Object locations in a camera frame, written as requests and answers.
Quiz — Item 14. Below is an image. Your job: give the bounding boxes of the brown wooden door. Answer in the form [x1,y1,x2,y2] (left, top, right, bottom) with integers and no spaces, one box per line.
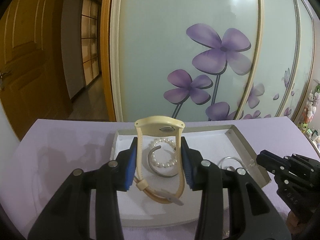
[1,0,72,140]

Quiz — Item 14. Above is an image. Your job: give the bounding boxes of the cream yellow wrist watch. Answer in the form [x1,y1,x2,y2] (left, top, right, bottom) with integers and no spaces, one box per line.
[134,116,185,206]

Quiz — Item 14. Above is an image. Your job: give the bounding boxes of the white pearl bracelet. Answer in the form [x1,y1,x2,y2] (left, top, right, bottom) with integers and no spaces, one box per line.
[150,137,177,169]

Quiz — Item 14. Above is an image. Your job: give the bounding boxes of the grey cardboard tray box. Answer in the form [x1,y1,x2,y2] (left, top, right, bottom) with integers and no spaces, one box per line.
[109,125,272,228]

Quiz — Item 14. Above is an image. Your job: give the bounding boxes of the grey metal cuff bangle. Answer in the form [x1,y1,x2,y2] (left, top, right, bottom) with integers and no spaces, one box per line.
[148,144,178,178]

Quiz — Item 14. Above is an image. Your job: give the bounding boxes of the thin silver bangle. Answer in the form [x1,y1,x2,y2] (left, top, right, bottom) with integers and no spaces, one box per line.
[217,156,248,171]

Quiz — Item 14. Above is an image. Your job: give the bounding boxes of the plush toy decorations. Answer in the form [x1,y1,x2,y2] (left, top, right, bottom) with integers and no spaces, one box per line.
[298,79,319,153]

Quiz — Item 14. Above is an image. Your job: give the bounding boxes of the wardrobe door with purple flowers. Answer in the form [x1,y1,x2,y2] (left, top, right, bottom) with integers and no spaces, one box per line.
[100,0,319,122]

